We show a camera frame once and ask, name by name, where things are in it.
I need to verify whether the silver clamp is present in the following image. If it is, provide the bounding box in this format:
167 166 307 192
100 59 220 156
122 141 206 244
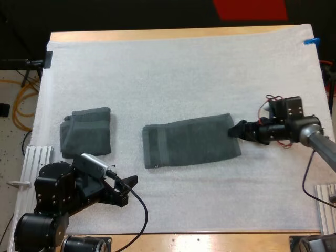
7 180 36 188

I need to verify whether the grey-green towel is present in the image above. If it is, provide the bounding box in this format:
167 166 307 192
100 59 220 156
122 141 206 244
142 112 242 169

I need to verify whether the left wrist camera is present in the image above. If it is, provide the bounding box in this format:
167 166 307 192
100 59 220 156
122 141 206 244
79 153 118 180

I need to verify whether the ribbed aluminium rail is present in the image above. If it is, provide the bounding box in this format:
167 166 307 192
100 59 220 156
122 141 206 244
314 183 336 235
19 145 55 184

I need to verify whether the stack of grey-green towels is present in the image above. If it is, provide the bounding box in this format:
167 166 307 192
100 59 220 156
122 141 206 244
59 106 113 160

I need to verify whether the dark thin cable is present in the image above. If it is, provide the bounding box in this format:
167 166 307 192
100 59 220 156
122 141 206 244
301 150 336 209

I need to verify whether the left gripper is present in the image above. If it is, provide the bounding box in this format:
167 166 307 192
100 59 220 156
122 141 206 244
75 170 139 208

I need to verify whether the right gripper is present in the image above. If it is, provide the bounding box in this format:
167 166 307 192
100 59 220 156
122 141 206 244
228 120 271 145

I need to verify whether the black camera cable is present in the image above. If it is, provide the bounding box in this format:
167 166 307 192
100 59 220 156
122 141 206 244
106 172 149 252

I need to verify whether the dark clamp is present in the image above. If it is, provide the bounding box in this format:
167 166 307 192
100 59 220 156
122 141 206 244
43 50 54 70

